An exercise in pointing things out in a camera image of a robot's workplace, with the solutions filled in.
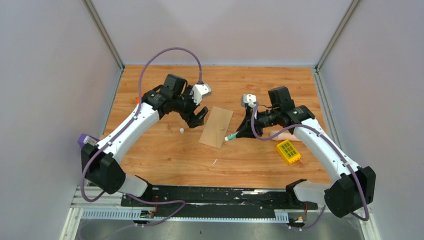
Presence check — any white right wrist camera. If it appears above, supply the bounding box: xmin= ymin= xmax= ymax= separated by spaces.
xmin=240 ymin=94 xmax=257 ymax=109

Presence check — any yellow building block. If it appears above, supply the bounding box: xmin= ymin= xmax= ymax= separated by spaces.
xmin=275 ymin=139 xmax=301 ymax=165

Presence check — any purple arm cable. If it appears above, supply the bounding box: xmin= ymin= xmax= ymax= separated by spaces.
xmin=250 ymin=102 xmax=370 ymax=231
xmin=80 ymin=46 xmax=204 ymax=229

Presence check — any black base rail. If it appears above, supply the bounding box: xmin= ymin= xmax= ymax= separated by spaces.
xmin=141 ymin=185 xmax=319 ymax=218

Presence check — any white green glue stick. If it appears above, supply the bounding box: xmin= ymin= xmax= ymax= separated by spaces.
xmin=224 ymin=132 xmax=238 ymax=142

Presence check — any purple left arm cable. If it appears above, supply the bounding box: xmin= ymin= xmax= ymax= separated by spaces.
xmin=80 ymin=46 xmax=204 ymax=229

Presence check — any pink toy microphone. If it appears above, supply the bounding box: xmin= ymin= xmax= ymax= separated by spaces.
xmin=272 ymin=131 xmax=300 ymax=142

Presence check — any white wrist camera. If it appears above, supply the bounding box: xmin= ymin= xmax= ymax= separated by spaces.
xmin=191 ymin=83 xmax=212 ymax=106
xmin=240 ymin=94 xmax=257 ymax=109

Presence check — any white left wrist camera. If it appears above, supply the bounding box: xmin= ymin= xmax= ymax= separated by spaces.
xmin=191 ymin=83 xmax=212 ymax=106

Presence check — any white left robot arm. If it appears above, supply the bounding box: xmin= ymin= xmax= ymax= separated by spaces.
xmin=81 ymin=74 xmax=212 ymax=207

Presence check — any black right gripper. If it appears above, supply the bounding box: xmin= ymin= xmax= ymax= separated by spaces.
xmin=236 ymin=107 xmax=280 ymax=139

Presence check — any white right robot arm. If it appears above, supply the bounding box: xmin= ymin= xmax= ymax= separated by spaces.
xmin=232 ymin=86 xmax=376 ymax=221

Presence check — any white slotted cable duct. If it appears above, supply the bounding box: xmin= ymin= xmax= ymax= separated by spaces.
xmin=80 ymin=209 xmax=289 ymax=224

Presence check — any purple box with card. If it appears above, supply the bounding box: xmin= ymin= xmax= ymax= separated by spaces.
xmin=77 ymin=133 xmax=100 ymax=149

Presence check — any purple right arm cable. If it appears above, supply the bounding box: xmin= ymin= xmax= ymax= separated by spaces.
xmin=250 ymin=102 xmax=370 ymax=231

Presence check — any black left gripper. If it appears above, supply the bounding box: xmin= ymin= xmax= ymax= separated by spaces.
xmin=172 ymin=85 xmax=208 ymax=129

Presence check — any tan paper envelope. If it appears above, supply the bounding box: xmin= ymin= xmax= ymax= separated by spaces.
xmin=199 ymin=106 xmax=234 ymax=149

